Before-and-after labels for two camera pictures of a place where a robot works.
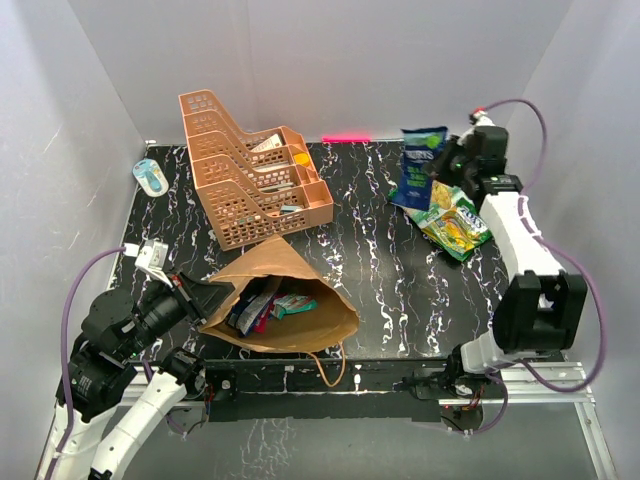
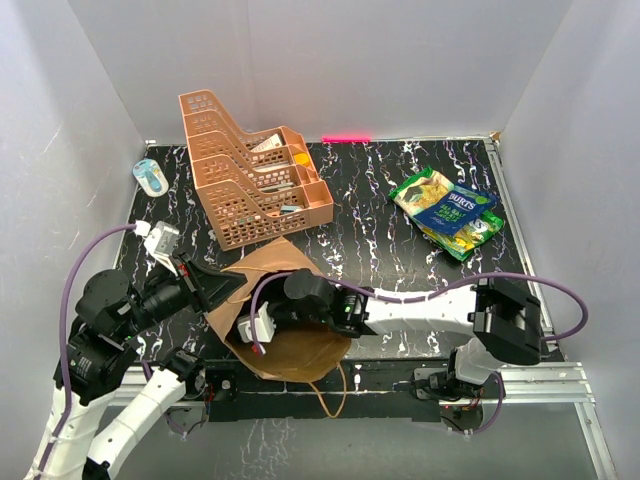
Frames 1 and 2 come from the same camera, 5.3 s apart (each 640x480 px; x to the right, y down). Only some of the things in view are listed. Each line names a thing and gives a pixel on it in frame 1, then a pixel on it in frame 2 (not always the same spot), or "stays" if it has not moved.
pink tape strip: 346,139 stays
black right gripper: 441,159 to 273,305
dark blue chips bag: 414,187 to 455,208
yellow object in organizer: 302,159 stays
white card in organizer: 275,141 stays
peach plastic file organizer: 252,186 stays
